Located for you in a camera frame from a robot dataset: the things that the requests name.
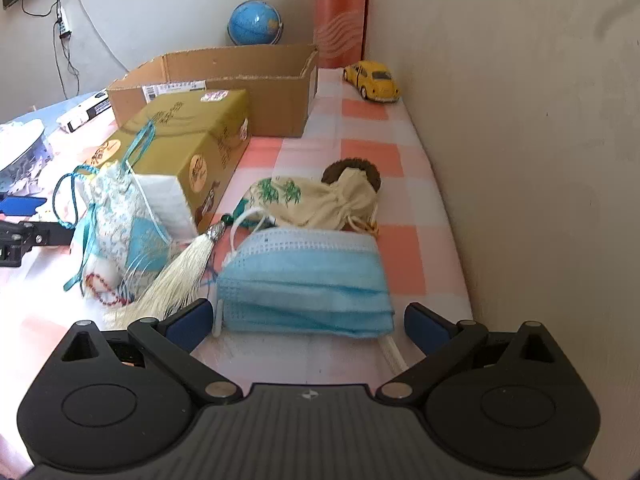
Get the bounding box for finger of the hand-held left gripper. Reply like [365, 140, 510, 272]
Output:
[0, 220, 69, 267]
[0, 193, 47, 218]

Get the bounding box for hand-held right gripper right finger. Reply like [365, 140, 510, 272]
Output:
[375, 302, 557, 406]

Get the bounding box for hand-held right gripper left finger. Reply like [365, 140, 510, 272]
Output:
[59, 299, 243, 406]

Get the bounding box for white and blue organza bag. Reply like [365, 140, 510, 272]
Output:
[52, 120, 176, 307]

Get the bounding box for blue face mask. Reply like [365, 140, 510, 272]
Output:
[215, 205, 397, 339]

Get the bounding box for cream leaf-print drawstring pouch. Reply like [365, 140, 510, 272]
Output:
[235, 170, 382, 237]

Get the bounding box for cardboard box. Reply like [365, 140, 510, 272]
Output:
[106, 42, 320, 139]

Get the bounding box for clear jar with white lid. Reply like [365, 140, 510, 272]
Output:
[0, 119, 54, 196]

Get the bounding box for black and white box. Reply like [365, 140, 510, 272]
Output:
[56, 89, 112, 135]

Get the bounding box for gold tissue pack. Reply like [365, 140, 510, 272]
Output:
[82, 89, 252, 239]

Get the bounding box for brown spiky ball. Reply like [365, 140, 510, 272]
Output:
[321, 157, 383, 194]

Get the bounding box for pink checked tablecloth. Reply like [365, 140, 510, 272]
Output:
[0, 67, 474, 480]

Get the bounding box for yellow toy car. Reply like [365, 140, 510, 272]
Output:
[342, 60, 402, 104]

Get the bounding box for blue globe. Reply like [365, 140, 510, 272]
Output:
[227, 0, 285, 47]

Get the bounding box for pink patterned roll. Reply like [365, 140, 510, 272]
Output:
[312, 0, 371, 70]

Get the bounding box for white twisted cord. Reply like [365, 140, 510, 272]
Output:
[380, 335, 409, 374]

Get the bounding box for red bead bracelet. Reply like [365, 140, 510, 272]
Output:
[82, 272, 134, 307]

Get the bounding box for black cables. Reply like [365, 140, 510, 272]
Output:
[20, 0, 82, 102]

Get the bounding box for white cable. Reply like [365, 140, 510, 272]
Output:
[74, 0, 129, 72]

